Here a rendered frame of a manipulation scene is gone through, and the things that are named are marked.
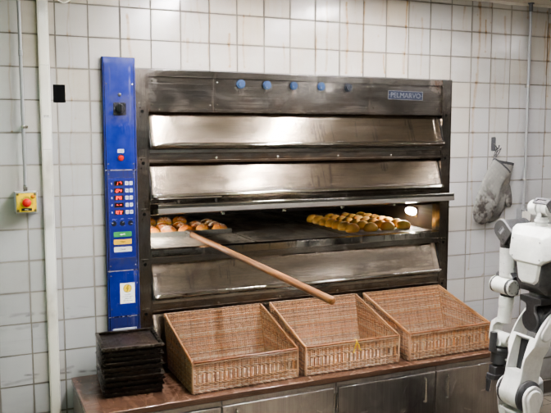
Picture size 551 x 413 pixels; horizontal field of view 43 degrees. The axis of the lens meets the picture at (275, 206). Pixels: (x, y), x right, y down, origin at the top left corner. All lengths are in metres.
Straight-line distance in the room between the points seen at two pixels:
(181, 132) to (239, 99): 0.37
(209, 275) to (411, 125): 1.51
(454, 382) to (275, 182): 1.45
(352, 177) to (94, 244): 1.50
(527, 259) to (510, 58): 1.78
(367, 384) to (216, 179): 1.32
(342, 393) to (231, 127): 1.49
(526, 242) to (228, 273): 1.54
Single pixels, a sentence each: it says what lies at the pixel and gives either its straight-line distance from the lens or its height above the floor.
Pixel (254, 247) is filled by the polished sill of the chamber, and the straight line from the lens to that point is 3.81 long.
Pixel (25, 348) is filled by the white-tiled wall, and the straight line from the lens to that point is 3.64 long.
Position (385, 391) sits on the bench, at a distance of 3.75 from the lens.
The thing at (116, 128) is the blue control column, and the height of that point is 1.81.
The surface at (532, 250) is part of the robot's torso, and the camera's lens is 3.27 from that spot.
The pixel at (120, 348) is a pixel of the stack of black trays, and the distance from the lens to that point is 3.29.
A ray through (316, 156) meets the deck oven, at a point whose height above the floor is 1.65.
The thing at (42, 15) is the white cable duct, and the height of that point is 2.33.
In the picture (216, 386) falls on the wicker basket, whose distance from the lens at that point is 3.37.
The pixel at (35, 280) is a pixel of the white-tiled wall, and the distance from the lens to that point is 3.57.
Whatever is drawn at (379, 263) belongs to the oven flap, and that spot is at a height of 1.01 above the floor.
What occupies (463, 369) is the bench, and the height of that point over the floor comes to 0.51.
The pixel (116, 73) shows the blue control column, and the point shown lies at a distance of 3.53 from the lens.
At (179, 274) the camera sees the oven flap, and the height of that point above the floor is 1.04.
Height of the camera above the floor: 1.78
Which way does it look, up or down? 6 degrees down
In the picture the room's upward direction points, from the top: straight up
